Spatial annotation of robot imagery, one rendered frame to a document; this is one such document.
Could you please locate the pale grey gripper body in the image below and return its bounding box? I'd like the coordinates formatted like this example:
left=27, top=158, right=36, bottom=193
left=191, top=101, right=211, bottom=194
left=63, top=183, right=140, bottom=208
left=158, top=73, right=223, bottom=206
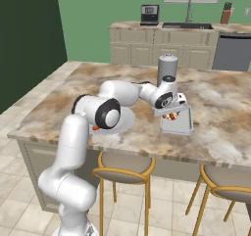
left=153, top=102, right=190, bottom=118

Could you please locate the brown cooked food piece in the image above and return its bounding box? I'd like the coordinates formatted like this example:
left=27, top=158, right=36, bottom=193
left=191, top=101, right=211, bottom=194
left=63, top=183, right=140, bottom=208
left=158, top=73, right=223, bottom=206
left=164, top=113, right=179, bottom=121

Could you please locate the large white plate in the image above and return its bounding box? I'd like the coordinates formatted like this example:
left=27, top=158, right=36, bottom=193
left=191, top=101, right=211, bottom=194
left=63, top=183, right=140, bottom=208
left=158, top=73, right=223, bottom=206
left=89, top=107, right=136, bottom=137

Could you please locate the beige base cupboard run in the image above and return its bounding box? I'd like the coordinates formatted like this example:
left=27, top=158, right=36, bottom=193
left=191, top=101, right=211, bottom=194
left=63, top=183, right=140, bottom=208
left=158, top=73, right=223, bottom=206
left=109, top=26, right=220, bottom=71

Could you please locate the yellow-legged stool with beige seat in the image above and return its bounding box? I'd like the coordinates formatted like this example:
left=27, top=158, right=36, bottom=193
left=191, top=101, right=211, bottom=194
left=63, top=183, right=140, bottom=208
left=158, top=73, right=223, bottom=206
left=91, top=150, right=157, bottom=236
left=184, top=164, right=251, bottom=236

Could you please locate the grey dishwasher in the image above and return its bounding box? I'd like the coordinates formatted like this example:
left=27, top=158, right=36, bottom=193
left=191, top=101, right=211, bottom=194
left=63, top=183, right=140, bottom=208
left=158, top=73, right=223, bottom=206
left=212, top=32, right=251, bottom=73

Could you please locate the dark sink basin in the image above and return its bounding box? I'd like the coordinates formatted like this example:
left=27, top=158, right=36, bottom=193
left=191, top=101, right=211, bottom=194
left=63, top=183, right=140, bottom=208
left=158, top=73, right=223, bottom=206
left=162, top=22, right=215, bottom=30

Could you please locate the black toaster oven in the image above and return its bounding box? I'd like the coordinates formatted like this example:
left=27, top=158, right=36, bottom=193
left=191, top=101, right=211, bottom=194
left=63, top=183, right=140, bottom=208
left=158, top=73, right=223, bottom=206
left=139, top=4, right=161, bottom=26

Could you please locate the grey sink tap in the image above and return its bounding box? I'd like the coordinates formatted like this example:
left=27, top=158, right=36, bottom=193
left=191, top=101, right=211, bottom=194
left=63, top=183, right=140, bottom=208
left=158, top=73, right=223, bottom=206
left=184, top=0, right=194, bottom=24

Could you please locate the brown knife block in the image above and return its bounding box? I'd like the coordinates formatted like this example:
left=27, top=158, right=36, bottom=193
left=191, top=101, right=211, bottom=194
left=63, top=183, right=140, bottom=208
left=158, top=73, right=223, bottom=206
left=220, top=2, right=233, bottom=25

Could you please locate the beige kitchen island cabinet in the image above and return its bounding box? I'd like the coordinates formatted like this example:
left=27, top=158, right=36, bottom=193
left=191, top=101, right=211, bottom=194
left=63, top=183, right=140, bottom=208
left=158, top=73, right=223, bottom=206
left=16, top=139, right=251, bottom=214

